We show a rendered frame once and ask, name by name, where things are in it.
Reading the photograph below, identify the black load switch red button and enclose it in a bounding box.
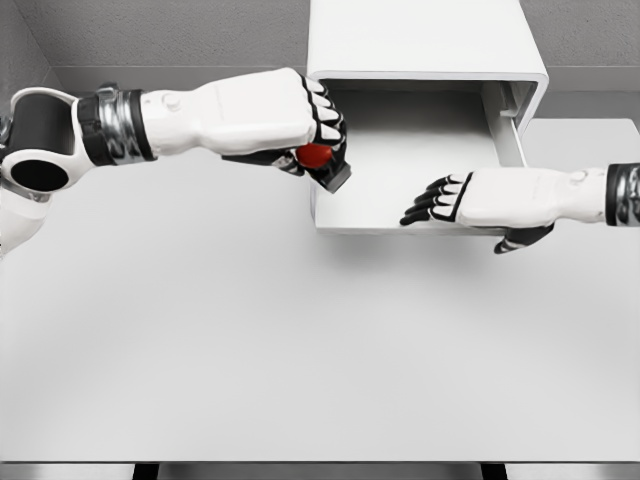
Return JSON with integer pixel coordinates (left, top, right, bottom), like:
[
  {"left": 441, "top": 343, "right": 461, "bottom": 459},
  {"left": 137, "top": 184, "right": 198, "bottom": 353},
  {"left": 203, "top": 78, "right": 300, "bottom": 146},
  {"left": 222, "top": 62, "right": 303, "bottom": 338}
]
[{"left": 296, "top": 142, "right": 354, "bottom": 195}]

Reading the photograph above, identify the white tabletop storage cabinet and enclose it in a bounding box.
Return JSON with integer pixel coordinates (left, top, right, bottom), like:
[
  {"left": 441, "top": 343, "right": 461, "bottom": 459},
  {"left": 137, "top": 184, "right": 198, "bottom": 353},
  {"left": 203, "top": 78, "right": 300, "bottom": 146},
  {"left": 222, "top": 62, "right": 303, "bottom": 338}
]
[{"left": 305, "top": 0, "right": 550, "bottom": 137}]

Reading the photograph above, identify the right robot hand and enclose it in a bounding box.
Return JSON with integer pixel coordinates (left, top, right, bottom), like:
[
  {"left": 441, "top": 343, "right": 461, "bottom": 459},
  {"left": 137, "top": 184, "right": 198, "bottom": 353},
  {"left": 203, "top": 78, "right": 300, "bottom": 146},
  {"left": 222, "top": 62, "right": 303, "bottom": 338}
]
[{"left": 399, "top": 168, "right": 562, "bottom": 255}]

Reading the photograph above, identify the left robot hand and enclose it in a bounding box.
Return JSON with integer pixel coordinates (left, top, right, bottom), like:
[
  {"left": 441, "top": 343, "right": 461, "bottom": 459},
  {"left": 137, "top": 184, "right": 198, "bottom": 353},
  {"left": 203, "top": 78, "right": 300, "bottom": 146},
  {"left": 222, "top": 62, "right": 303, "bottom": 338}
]
[{"left": 198, "top": 66, "right": 348, "bottom": 178}]

